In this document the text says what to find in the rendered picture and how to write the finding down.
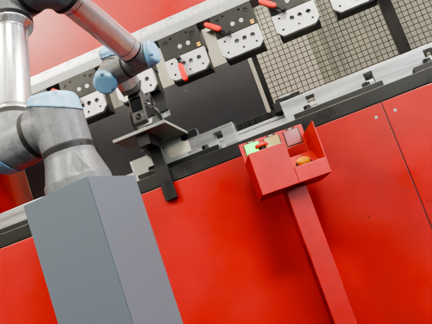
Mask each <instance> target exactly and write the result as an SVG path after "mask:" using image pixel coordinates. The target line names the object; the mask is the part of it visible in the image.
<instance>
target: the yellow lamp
mask: <svg viewBox="0 0 432 324"><path fill-rule="evenodd" d="M264 141H266V142H268V146H266V147H267V148H268V147H271V146H273V145H277V144H279V143H281V142H280V138H279V137H278V135H274V136H271V137H268V138H265V139H264Z"/></svg>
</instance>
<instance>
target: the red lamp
mask: <svg viewBox="0 0 432 324"><path fill-rule="evenodd" d="M283 134H284V136H285V139H286V142H287V144H288V146H291V145H294V144H296V143H299V142H302V139H301V136H300V133H299V131H298V128H295V129H291V130H288V131H285V132H283Z"/></svg>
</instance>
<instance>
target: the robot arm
mask: <svg viewBox="0 0 432 324"><path fill-rule="evenodd" d="M45 9H52V10H54V11H55V12H56V13H58V14H65V15H66V16H67V17H69V18H70V19H71V20H72V21H74V22H75V23H76V24H78V25H79V26H80V27H81V28H82V29H84V30H85V31H86V32H87V33H88V34H90V35H91V36H92V37H94V38H95V39H96V40H97V41H98V42H100V43H101V44H103V45H104V46H103V47H102V48H101V49H100V50H99V52H98V54H99V56H100V59H101V60H102V63H101V65H100V67H99V68H98V70H97V71H96V73H95V74H94V78H93V85H94V88H95V89H96V90H97V91H98V92H99V93H102V94H105V95H108V94H111V93H113V92H114V91H115V89H117V88H118V89H119V91H120V92H121V94H122V95H123V96H128V97H127V98H128V101H129V108H130V113H131V115H130V118H131V124H132V126H133V128H134V129H135V130H136V131H137V130H140V129H142V128H144V127H145V124H146V123H148V122H149V119H148V118H151V116H152V115H153V117H152V122H153V123H157V122H160V121H161V120H163V118H162V115H161V112H160V111H159V109H157V108H155V106H156V104H155V102H154V100H153V98H152V97H151V95H150V93H149V92H146V93H144V92H143V90H142V88H141V83H140V80H139V78H138V76H137V75H138V74H140V73H142V72H144V71H146V70H147V69H150V68H152V67H153V66H155V65H156V64H158V63H159V62H160V60H161V54H160V51H159V49H158V47H157V46H156V45H155V43H154V42H152V41H150V40H148V41H146V42H143V43H141V42H140V41H139V40H138V39H136V38H135V37H134V36H133V35H131V34H130V33H129V32H128V31H127V30H126V29H125V28H123V27H122V26H121V25H120V24H118V23H117V22H116V21H115V20H114V19H113V18H112V17H111V16H110V15H108V14H107V13H106V12H105V11H103V10H102V9H101V8H100V7H99V6H98V5H97V4H95V3H94V2H93V1H92V0H0V174H4V175H12V174H15V173H17V172H22V171H23V170H25V168H28V167H30V166H32V165H34V164H36V163H38V162H39V161H42V160H43V161H44V165H45V187H44V193H45V195H48V194H50V193H52V192H55V191H57V190H59V189H61V188H63V187H65V186H67V185H70V184H71V183H74V182H76V181H78V180H80V179H82V178H84V177H87V176H113V175H112V173H111V171H110V169H109V167H108V166H107V165H106V164H105V162H104V161H103V159H102V158H101V157H100V155H99V154H98V153H97V151H96V149H95V145H94V143H93V139H92V137H91V133H90V130H89V127H88V124H87V120H86V117H85V114H84V111H83V110H84V108H83V107H82V105H81V103H80V100H79V98H78V96H77V95H76V94H75V93H74V92H71V91H65V90H57V91H47V92H43V93H39V94H35V95H33V96H32V88H31V76H30V56H29V45H28V37H29V36H30V35H31V34H32V33H33V18H34V17H35V16H36V15H38V14H39V13H41V12H43V11H44V10H45ZM151 99H152V100H151Z"/></svg>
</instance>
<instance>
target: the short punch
mask: <svg viewBox="0 0 432 324"><path fill-rule="evenodd" d="M151 97H152V98H153V100H154V102H155V104H156V106H155V108H157V109H159V111H160V112H161V115H162V118H165V117H167V116H170V115H171V114H170V109H169V106H168V103H167V99H166V97H165V94H164V92H163V91H162V90H160V91H158V92H156V93H153V94H151ZM152 117H153V115H152V116H151V118H148V120H149V122H148V123H146V124H145V125H148V124H150V123H153V122H152Z"/></svg>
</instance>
